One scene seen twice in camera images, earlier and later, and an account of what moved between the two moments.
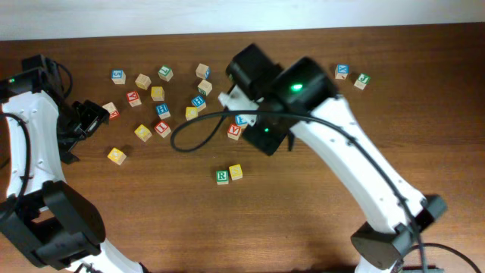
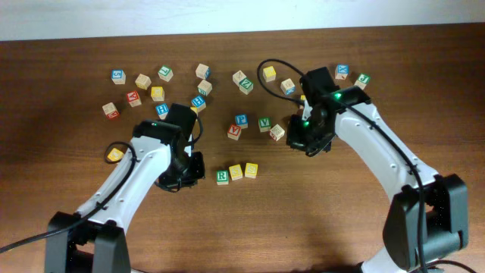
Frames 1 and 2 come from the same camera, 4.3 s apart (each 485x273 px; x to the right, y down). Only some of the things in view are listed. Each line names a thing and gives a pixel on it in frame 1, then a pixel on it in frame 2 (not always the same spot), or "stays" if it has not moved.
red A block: x=233 y=131 stays
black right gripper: x=266 y=142 -> x=295 y=139
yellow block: x=117 y=156 stays
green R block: x=222 y=177 stays
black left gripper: x=96 y=116 -> x=198 y=173
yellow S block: x=236 y=172 stays
